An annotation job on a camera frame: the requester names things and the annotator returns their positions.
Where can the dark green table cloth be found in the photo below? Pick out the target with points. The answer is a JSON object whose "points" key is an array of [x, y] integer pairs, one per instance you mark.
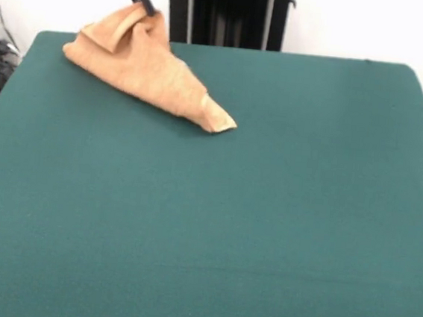
{"points": [[265, 227]]}

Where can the tan terry towel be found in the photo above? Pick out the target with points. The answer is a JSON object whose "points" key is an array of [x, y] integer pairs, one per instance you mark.
{"points": [[144, 73]]}

